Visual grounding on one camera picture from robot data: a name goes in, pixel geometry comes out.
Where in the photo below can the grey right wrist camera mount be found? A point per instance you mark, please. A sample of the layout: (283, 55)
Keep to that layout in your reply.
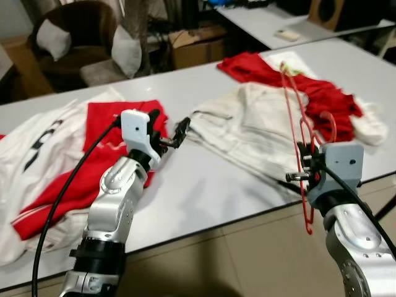
(343, 164)

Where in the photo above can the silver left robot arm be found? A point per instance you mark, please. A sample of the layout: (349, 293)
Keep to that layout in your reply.
(114, 198)

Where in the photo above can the brown round armchair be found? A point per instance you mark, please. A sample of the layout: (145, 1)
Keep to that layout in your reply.
(86, 25)

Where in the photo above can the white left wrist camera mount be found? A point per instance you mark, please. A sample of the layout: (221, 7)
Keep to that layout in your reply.
(136, 130)

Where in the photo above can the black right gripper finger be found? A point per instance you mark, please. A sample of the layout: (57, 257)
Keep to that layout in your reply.
(297, 177)
(308, 148)

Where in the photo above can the cream jacket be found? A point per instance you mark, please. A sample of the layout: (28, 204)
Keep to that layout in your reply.
(247, 124)

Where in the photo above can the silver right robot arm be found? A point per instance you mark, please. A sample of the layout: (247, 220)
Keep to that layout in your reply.
(359, 247)

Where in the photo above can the brown cardboard box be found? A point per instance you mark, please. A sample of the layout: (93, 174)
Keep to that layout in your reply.
(198, 52)

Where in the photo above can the cream remote control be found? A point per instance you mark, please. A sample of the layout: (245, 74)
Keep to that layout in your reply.
(288, 35)

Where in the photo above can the red plastic hanger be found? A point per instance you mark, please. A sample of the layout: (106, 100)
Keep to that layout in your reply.
(308, 216)

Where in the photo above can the brown wooden speaker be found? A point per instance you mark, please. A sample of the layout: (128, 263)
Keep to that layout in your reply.
(325, 15)

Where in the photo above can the white paper green print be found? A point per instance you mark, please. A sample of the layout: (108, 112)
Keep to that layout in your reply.
(303, 62)

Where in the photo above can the red knit cloth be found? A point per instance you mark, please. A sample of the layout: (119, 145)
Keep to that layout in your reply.
(334, 105)

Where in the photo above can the small cream cloth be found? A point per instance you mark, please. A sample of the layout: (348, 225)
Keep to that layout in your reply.
(371, 127)

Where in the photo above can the white shirt black print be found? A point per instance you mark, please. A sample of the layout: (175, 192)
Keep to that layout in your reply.
(15, 185)

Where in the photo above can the white desk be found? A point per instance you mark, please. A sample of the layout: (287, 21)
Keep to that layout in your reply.
(266, 21)

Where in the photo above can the white pillow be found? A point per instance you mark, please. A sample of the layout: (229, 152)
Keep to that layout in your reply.
(52, 40)
(127, 55)

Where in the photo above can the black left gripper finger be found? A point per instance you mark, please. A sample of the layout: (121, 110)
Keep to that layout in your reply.
(154, 117)
(181, 131)

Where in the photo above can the grey seat cushion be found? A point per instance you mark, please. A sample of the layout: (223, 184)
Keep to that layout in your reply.
(102, 73)

